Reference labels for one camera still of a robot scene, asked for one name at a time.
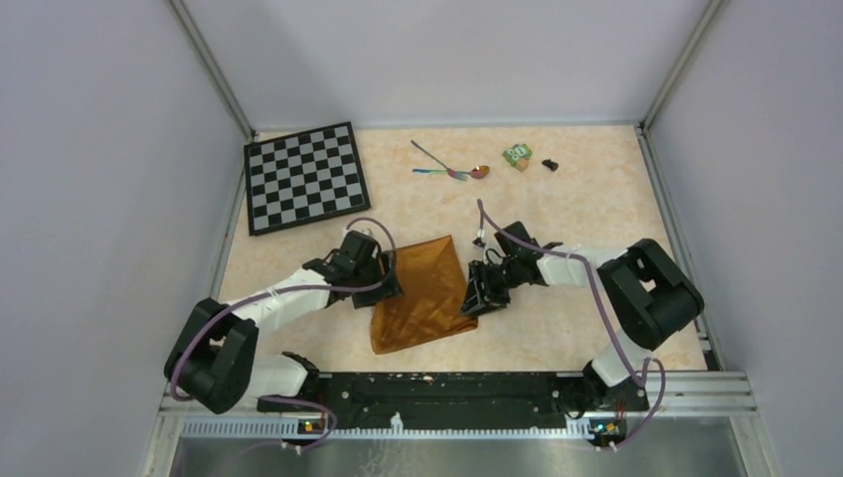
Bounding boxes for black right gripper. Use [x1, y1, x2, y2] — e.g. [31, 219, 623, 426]
[460, 257, 524, 318]

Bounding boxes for brown cloth napkin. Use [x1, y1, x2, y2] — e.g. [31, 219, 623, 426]
[370, 236, 478, 355]

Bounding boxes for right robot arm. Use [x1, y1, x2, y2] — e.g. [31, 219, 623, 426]
[459, 221, 705, 411]

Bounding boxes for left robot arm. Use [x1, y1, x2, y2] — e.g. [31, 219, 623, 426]
[163, 231, 403, 414]

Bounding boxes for black white checkerboard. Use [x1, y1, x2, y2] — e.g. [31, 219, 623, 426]
[244, 121, 372, 237]

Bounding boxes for iridescent metal fork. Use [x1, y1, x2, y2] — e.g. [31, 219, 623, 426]
[410, 139, 468, 182]

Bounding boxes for iridescent metal spoon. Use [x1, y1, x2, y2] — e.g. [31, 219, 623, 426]
[412, 165, 491, 181]

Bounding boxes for green numbered wooden block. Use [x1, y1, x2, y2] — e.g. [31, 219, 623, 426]
[502, 143, 533, 172]

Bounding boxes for small black object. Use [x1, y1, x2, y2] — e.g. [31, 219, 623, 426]
[542, 159, 559, 172]

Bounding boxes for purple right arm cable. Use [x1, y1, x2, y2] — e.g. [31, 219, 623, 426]
[471, 199, 668, 452]

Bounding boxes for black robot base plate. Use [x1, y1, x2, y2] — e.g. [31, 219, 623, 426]
[297, 372, 649, 430]

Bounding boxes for aluminium frame rail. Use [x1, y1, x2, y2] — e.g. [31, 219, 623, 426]
[159, 370, 757, 442]

